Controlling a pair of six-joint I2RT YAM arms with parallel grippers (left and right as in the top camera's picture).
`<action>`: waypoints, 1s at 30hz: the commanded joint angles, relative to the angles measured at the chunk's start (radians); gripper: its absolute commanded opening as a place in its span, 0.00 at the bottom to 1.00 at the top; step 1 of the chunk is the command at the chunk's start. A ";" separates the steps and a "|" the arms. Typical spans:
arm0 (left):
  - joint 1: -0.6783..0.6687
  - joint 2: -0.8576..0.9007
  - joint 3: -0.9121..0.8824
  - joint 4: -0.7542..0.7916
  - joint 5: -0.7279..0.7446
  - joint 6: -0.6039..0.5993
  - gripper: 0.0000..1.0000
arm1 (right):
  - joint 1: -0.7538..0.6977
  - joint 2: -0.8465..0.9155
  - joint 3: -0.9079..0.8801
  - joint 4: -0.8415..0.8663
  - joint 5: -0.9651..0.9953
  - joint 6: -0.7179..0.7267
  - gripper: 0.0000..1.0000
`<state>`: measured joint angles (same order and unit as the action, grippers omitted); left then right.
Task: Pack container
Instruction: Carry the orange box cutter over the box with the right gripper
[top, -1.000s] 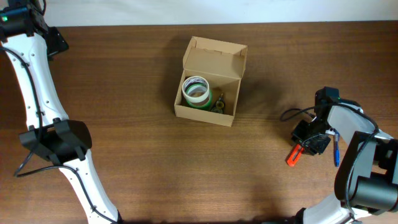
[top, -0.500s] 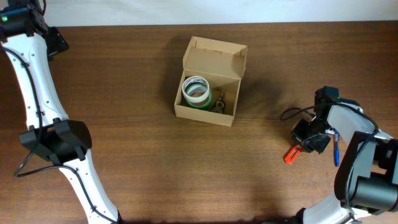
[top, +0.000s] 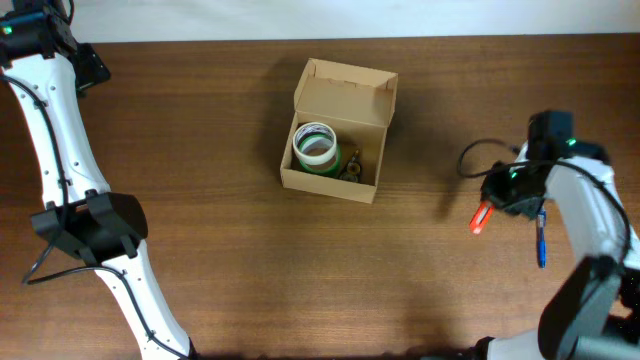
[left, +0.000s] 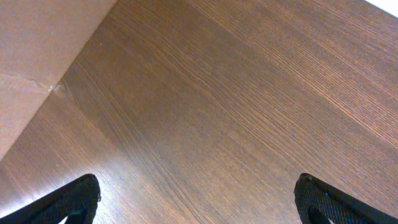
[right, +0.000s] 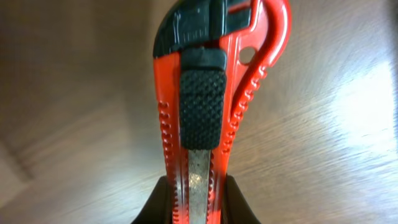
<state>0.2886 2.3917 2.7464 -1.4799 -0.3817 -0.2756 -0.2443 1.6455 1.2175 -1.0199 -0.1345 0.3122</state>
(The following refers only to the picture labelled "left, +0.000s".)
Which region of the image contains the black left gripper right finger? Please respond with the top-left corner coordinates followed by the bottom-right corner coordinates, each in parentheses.
top-left (294, 173), bottom-right (397, 224)

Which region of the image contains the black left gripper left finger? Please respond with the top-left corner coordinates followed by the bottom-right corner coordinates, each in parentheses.
top-left (1, 174), bottom-right (100, 224)

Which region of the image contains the brown cardboard box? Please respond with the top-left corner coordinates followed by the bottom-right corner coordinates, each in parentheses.
top-left (1, 0), bottom-right (116, 156)

